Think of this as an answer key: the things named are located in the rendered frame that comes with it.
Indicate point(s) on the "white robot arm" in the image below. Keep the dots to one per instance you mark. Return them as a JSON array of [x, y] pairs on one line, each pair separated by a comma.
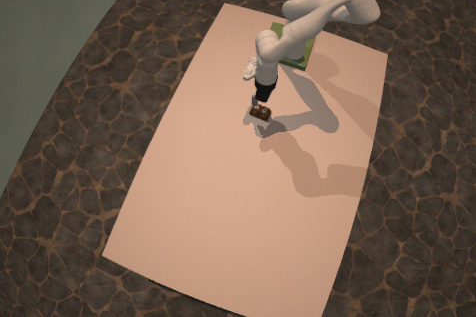
[[306, 23]]

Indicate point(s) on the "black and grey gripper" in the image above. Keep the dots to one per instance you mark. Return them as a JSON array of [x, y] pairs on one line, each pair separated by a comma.
[[263, 84]]

